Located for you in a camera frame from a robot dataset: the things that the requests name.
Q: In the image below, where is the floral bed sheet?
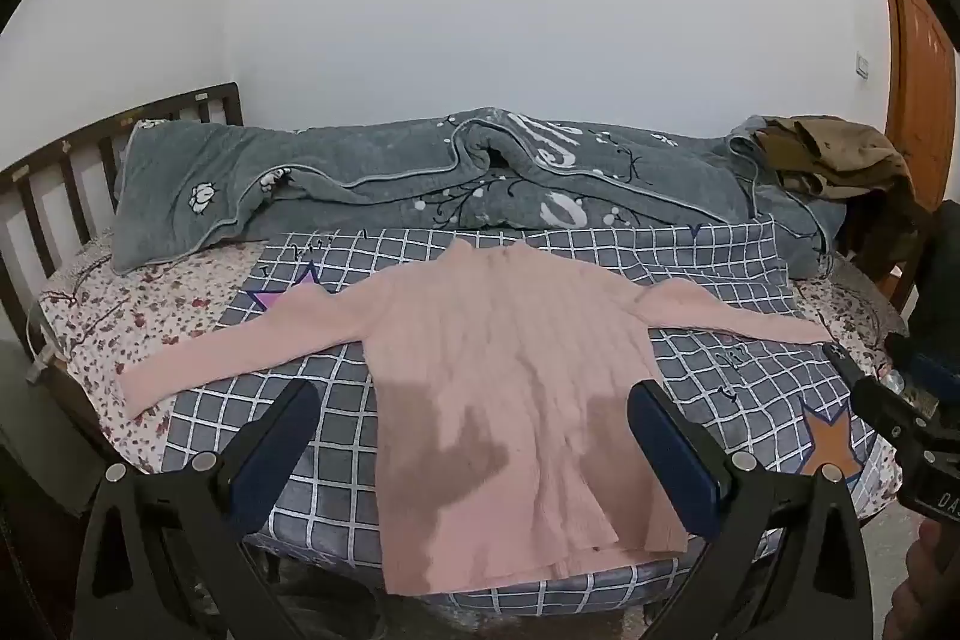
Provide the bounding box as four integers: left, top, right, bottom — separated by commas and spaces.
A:
37, 227, 908, 536

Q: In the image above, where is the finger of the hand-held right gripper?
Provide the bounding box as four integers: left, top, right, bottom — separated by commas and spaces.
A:
821, 340, 875, 390

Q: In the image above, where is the white cable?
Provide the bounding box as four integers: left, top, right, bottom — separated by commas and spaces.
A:
25, 301, 59, 386

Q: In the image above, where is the wooden door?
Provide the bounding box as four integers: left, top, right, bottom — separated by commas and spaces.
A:
877, 0, 960, 214

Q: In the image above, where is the dark wooden headboard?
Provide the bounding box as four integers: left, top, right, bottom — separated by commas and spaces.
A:
0, 81, 245, 341

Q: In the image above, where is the pink knit sweater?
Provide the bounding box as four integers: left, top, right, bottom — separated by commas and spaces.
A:
116, 237, 837, 596

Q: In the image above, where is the grey fleece blanket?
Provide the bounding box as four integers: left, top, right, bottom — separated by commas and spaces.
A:
111, 104, 848, 277

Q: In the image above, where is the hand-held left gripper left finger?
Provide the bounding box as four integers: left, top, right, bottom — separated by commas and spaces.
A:
71, 377, 323, 640

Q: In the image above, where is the brown clothes pile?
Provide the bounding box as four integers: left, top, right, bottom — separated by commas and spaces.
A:
754, 115, 912, 199

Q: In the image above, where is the grey checked blanket with stars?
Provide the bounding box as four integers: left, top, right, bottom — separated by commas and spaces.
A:
161, 218, 901, 618

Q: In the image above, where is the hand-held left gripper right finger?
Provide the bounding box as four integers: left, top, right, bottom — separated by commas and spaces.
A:
626, 379, 875, 640

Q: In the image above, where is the person's right hand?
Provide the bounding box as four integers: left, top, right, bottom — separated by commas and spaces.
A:
883, 520, 960, 640

